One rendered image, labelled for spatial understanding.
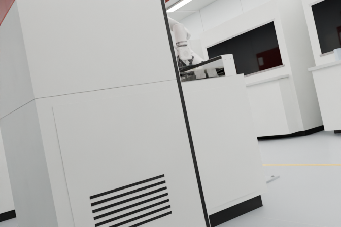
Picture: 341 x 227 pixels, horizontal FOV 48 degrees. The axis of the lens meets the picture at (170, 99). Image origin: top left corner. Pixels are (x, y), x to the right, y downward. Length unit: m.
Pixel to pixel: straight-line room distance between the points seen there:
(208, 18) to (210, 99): 6.08
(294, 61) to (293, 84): 0.34
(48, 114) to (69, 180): 0.27
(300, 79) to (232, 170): 3.67
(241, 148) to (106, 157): 0.97
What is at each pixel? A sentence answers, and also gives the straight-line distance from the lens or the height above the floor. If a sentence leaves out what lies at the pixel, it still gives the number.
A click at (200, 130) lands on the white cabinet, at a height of 0.54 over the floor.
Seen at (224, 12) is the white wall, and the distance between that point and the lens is 7.88.
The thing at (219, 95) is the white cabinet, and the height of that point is 0.72.
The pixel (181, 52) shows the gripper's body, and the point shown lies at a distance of 2.76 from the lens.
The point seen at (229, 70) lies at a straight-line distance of 2.44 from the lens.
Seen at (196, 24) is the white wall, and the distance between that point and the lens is 8.56.
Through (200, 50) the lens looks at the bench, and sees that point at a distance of 7.50.
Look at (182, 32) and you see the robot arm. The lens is 2.79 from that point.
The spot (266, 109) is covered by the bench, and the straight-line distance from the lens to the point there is 5.77.
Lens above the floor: 0.65
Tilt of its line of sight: 2 degrees up
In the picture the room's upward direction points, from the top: 11 degrees counter-clockwise
